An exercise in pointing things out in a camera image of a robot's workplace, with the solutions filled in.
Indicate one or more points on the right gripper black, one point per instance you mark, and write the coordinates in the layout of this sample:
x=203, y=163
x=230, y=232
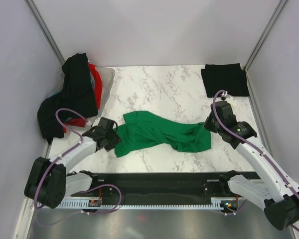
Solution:
x=208, y=125

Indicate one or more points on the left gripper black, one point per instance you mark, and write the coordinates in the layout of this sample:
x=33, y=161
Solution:
x=116, y=140

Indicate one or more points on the green t shirt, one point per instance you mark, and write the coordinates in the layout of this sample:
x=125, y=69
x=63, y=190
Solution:
x=143, y=129

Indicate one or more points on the clear plastic bin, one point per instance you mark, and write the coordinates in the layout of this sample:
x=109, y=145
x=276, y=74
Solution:
x=105, y=87

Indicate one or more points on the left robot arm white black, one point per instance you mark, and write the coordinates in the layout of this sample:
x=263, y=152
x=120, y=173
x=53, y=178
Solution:
x=62, y=163

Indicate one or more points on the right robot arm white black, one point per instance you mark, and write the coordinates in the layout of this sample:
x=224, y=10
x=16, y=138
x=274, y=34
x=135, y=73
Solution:
x=280, y=214

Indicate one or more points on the red t shirt in bin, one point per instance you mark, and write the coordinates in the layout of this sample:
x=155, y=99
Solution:
x=97, y=86

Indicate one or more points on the folded black t shirt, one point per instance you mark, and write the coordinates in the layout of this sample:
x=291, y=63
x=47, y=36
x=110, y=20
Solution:
x=231, y=78

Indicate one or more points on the black t shirt in bin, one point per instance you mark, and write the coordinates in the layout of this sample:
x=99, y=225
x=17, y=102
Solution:
x=78, y=65

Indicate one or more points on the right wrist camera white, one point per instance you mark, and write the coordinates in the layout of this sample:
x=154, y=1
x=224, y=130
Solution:
x=229, y=98

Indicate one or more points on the aluminium rail profile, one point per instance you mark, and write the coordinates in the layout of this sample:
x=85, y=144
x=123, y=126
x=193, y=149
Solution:
x=53, y=190

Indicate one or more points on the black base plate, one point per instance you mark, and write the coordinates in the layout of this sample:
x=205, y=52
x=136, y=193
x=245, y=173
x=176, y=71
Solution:
x=112, y=190

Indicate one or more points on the white slotted cable duct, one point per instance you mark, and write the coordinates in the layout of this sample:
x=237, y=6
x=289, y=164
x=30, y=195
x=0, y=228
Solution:
x=89, y=204

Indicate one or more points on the right aluminium frame post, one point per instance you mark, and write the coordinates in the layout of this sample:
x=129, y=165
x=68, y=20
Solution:
x=265, y=33

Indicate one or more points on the aluminium frame post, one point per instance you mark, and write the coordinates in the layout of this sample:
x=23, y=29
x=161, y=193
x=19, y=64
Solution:
x=265, y=33
x=44, y=28

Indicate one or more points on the left aluminium frame post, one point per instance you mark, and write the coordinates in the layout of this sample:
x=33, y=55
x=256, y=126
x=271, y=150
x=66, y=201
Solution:
x=44, y=28

